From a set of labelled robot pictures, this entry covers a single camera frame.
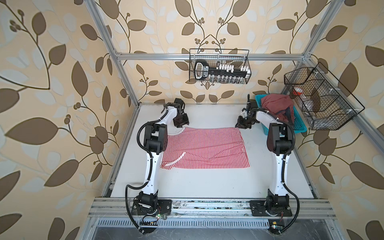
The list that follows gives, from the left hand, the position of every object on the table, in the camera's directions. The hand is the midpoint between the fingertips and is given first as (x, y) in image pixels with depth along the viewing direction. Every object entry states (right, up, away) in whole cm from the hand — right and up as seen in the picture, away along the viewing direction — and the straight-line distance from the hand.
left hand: (188, 122), depth 105 cm
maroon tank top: (+67, +12, +3) cm, 68 cm away
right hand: (+36, -3, +1) cm, 36 cm away
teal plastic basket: (+74, -2, -8) cm, 74 cm away
